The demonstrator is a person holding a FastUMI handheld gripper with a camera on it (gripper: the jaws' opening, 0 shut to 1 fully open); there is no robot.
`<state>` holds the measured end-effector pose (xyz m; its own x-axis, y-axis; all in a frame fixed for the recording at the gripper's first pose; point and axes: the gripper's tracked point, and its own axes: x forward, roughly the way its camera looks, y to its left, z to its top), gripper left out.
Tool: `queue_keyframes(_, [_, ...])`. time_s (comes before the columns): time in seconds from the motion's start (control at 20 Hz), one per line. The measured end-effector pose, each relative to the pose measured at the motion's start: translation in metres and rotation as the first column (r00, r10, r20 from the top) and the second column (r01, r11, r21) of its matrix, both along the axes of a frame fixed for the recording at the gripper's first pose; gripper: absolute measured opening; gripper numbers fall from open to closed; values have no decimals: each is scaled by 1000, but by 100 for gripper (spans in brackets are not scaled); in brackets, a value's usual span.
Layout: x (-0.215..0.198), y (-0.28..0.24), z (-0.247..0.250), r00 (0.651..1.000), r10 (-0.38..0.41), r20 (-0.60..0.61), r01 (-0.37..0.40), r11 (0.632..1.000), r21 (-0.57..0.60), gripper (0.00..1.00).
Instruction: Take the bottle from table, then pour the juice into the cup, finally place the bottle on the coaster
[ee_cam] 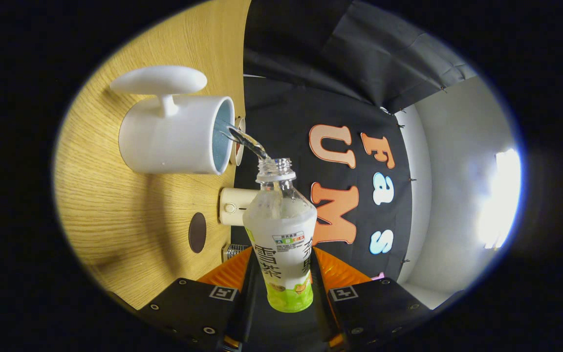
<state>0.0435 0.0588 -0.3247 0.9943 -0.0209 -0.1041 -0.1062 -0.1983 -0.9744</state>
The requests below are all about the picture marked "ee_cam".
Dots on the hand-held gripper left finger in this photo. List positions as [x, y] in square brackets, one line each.
[249, 293]

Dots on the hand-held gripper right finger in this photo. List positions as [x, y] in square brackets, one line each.
[324, 318]

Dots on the clear juice bottle white label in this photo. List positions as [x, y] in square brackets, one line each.
[281, 244]

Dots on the round dark brown coaster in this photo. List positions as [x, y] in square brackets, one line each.
[197, 232]

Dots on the white cup blue inside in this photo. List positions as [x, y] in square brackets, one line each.
[174, 137]

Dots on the cream white toaster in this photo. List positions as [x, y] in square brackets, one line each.
[232, 208]

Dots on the small beige plate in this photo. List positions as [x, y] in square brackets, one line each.
[239, 154]

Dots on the wooden table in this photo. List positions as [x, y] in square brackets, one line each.
[115, 220]

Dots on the large ceiling light panel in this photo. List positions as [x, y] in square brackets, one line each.
[499, 200]

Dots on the black backdrop cloth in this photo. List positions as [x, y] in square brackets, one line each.
[311, 49]

